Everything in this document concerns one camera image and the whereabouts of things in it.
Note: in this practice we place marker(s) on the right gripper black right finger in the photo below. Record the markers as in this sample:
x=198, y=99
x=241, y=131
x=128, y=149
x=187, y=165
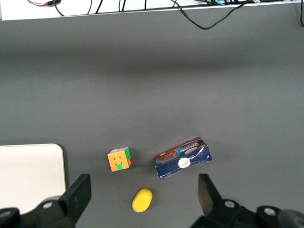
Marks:
x=209, y=197

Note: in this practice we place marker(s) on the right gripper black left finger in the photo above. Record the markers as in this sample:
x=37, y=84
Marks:
x=79, y=192

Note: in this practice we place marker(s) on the blue cookie box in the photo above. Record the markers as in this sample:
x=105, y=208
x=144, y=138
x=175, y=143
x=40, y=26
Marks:
x=183, y=161

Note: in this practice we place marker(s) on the beige plastic tray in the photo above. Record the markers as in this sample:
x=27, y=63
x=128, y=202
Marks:
x=31, y=173

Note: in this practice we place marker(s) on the orange rubik's cube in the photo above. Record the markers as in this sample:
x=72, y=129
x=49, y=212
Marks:
x=118, y=161

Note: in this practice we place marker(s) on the yellow lemon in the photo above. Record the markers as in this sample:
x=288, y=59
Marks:
x=142, y=200

